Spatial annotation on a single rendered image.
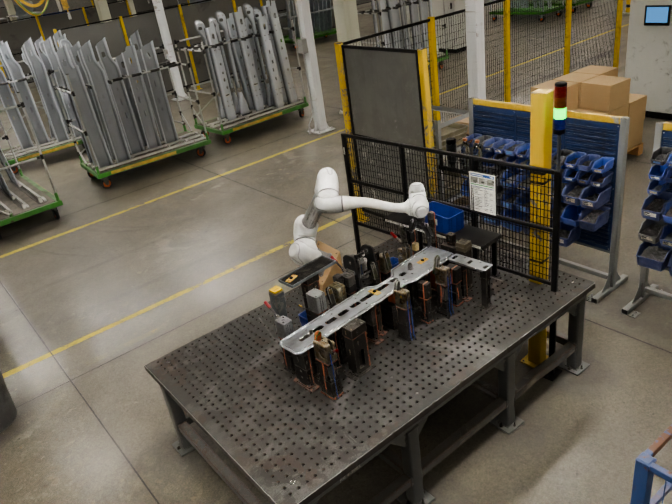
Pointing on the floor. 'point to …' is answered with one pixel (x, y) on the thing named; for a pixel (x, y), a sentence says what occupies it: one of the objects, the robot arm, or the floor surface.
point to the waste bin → (6, 406)
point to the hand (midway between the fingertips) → (421, 242)
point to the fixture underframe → (408, 481)
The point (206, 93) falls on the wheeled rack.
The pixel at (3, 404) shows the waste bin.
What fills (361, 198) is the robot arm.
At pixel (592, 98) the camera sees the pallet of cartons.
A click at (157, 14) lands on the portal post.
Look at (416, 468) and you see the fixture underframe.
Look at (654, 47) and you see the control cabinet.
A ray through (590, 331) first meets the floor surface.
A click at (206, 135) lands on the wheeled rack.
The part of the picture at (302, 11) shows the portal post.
